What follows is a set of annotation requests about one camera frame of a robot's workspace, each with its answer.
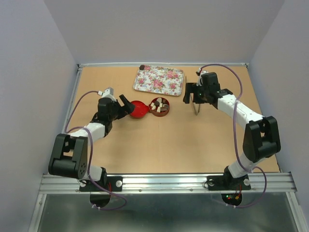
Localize red tin lid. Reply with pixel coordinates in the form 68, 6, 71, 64
130, 101, 149, 119

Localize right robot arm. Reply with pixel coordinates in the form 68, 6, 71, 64
183, 71, 281, 190

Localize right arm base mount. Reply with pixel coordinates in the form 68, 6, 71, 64
204, 174, 251, 206

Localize metal serving tongs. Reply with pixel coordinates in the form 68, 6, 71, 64
185, 77, 201, 116

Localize floral rectangular tray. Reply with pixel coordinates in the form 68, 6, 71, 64
133, 65, 184, 97

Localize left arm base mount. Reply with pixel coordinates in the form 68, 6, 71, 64
79, 175, 127, 211

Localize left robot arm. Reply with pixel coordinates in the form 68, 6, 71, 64
48, 95, 135, 191

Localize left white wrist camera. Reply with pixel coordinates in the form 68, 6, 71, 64
100, 87, 116, 101

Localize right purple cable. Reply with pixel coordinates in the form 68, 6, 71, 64
197, 63, 267, 209

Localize aluminium mounting rail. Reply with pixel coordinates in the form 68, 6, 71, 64
39, 173, 297, 194

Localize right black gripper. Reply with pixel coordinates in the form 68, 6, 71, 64
182, 83, 209, 104

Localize red round tin box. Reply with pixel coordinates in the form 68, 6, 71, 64
149, 97, 170, 117

